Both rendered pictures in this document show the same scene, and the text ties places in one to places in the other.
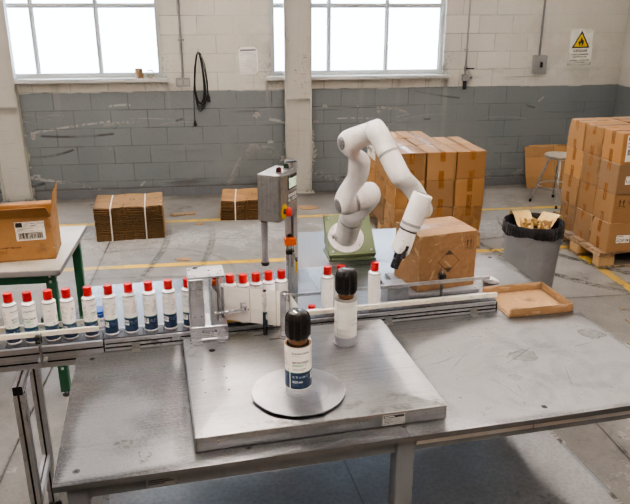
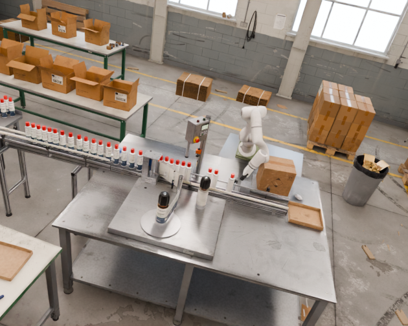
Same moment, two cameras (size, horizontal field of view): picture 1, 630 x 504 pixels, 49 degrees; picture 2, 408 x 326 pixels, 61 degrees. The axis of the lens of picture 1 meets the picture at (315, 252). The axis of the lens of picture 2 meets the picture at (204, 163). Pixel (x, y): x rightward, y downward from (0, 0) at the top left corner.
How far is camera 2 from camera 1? 1.06 m
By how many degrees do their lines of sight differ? 21
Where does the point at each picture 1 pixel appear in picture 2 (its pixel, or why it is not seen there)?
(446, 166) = (349, 114)
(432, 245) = (270, 173)
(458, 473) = not seen: hidden behind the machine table
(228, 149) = (256, 64)
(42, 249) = (124, 106)
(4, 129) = (157, 26)
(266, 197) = (189, 131)
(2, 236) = (109, 96)
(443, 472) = not seen: hidden behind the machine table
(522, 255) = (357, 178)
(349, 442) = (164, 253)
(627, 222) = not seen: outside the picture
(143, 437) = (94, 217)
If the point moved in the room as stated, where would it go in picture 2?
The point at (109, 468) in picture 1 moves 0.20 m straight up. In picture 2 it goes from (74, 225) to (73, 204)
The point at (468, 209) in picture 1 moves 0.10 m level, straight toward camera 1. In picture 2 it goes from (353, 140) to (351, 141)
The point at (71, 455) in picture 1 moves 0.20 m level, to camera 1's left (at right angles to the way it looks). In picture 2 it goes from (67, 213) to (46, 203)
